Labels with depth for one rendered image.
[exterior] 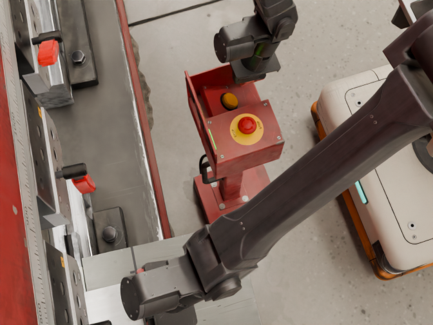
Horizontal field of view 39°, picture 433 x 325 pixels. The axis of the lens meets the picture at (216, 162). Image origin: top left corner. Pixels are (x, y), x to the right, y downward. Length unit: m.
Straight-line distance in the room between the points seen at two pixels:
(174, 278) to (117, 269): 0.25
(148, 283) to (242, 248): 0.14
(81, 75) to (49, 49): 0.44
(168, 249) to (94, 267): 0.12
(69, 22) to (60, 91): 0.17
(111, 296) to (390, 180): 1.07
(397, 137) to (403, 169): 1.30
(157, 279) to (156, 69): 1.54
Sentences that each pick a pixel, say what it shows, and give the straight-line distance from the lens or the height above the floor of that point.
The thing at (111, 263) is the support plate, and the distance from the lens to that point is 1.04.
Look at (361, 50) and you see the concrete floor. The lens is 2.34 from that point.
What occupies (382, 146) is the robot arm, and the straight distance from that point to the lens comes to 0.61.
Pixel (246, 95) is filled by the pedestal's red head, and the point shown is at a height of 0.70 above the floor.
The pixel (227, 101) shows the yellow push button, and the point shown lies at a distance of 1.39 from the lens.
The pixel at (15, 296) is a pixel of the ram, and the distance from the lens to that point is 0.57.
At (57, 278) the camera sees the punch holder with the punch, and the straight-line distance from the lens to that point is 0.73.
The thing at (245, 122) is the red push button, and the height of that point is 0.81.
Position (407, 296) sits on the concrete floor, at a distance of 2.11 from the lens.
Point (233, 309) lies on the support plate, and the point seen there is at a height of 1.00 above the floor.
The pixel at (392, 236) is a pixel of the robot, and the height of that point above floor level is 0.27.
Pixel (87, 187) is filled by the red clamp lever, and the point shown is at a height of 1.19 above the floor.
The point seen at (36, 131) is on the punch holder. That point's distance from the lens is 0.79.
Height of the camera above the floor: 2.01
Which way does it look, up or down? 72 degrees down
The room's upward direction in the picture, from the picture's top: straight up
